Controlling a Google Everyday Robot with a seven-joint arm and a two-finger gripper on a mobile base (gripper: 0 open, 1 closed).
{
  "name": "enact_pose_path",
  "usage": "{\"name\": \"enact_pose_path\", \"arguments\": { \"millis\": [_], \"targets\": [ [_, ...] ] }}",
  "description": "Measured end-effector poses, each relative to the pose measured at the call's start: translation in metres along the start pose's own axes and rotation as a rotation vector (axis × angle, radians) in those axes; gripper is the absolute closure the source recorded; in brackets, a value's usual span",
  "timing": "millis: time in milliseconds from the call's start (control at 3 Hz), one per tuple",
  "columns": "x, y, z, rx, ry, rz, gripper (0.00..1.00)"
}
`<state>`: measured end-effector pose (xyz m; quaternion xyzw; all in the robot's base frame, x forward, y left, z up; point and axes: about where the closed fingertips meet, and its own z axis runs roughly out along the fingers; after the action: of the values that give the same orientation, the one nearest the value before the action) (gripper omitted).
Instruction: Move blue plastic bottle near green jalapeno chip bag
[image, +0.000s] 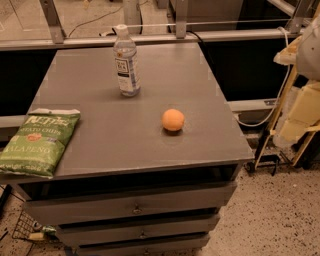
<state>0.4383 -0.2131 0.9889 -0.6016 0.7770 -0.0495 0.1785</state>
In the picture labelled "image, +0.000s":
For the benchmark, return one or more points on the grey metal railing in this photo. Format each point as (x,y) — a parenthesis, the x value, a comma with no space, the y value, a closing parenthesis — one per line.
(58,24)

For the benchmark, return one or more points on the green jalapeno chip bag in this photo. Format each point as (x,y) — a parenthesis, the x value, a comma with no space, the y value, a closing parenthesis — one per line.
(39,143)

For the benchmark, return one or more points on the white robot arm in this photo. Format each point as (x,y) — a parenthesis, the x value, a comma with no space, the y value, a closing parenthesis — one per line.
(307,60)

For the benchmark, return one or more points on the black wire basket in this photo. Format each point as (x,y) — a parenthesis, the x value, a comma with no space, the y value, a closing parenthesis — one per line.
(27,228)

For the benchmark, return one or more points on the grey drawer cabinet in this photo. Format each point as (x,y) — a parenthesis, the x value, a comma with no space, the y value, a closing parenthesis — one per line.
(126,186)

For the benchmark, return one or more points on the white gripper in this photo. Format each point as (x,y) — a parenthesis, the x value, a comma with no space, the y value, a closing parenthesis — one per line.
(310,53)

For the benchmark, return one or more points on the orange ball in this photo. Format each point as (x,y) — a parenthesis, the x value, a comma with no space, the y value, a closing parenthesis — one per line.
(173,120)

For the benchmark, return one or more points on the clear plastic water bottle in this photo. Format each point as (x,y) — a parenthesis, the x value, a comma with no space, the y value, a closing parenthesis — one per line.
(126,61)

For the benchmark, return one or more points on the yellow folding stand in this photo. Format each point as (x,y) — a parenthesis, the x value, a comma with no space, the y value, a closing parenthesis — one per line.
(286,98)

